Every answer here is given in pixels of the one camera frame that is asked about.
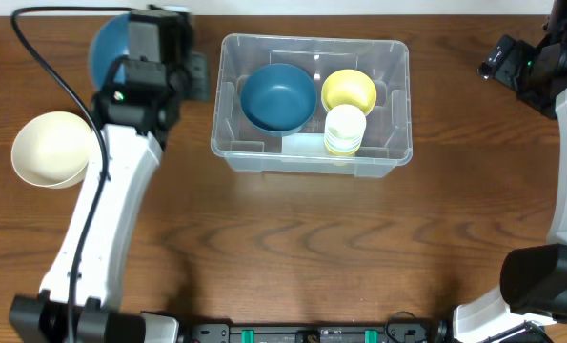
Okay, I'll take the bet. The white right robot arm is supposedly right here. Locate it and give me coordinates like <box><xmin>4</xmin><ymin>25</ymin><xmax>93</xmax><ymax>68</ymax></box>
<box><xmin>435</xmin><ymin>0</ymin><xmax>567</xmax><ymax>342</ymax></box>

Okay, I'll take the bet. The cream plastic cup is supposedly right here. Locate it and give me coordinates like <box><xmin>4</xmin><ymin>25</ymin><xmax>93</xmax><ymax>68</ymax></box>
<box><xmin>324</xmin><ymin>104</ymin><xmax>367</xmax><ymax>141</ymax></box>

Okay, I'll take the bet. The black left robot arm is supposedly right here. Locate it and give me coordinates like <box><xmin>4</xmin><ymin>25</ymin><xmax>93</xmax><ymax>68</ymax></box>
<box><xmin>9</xmin><ymin>52</ymin><xmax>209</xmax><ymax>342</ymax></box>

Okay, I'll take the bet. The white label in container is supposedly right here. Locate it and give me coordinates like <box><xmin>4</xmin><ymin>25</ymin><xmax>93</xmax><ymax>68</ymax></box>
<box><xmin>281</xmin><ymin>133</ymin><xmax>328</xmax><ymax>156</ymax></box>

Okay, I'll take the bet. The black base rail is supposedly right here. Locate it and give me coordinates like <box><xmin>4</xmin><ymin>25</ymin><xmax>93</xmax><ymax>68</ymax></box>
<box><xmin>176</xmin><ymin>319</ymin><xmax>452</xmax><ymax>343</ymax></box>

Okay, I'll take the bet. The small yellow bowl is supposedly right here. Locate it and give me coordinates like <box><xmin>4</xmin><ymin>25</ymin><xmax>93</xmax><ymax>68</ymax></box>
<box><xmin>321</xmin><ymin>69</ymin><xmax>377</xmax><ymax>115</ymax></box>

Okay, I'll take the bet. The clear plastic storage container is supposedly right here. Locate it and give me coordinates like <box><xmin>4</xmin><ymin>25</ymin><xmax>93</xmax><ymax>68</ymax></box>
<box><xmin>211</xmin><ymin>33</ymin><xmax>413</xmax><ymax>178</ymax></box>

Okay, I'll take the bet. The large cream bowl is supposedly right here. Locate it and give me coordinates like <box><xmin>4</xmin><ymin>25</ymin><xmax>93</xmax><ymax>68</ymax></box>
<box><xmin>10</xmin><ymin>111</ymin><xmax>97</xmax><ymax>189</ymax></box>

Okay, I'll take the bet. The dark blue bowl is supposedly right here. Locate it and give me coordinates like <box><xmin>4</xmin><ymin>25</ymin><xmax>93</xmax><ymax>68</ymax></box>
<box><xmin>88</xmin><ymin>14</ymin><xmax>129</xmax><ymax>90</ymax></box>
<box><xmin>240</xmin><ymin>63</ymin><xmax>318</xmax><ymax>137</ymax></box>

